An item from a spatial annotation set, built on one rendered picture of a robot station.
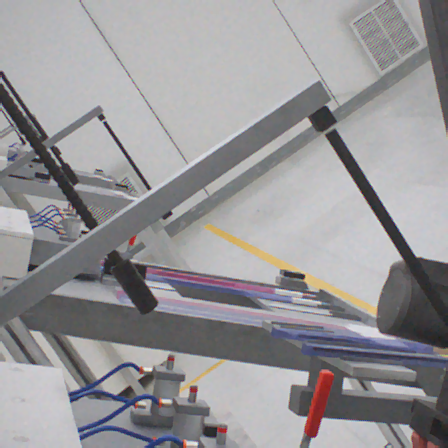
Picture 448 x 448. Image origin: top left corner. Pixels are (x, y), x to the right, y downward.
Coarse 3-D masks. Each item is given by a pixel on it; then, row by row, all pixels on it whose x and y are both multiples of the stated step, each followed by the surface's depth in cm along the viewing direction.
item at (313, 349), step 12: (312, 348) 121; (324, 348) 121; (336, 348) 121; (348, 348) 122; (360, 348) 123; (396, 360) 123; (408, 360) 123; (420, 360) 124; (432, 360) 124; (444, 360) 124
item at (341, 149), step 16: (336, 144) 69; (352, 160) 70; (352, 176) 70; (368, 192) 70; (384, 208) 70; (384, 224) 70; (400, 240) 71; (416, 272) 71; (432, 288) 71; (432, 304) 72
